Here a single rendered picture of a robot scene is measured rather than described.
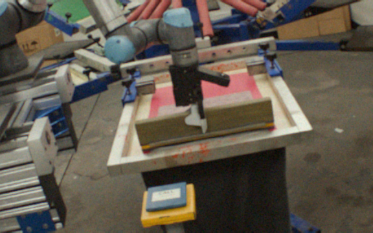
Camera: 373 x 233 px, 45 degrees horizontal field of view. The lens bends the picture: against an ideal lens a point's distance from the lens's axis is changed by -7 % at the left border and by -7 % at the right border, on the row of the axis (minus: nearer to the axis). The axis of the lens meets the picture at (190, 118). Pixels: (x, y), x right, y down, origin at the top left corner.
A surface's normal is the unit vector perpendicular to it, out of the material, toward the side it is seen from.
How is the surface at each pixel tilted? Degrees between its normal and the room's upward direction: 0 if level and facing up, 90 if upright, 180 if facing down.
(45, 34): 90
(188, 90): 90
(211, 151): 90
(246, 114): 91
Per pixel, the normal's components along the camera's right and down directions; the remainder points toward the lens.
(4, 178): 0.14, 0.36
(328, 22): -0.04, 0.10
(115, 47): -0.43, 0.43
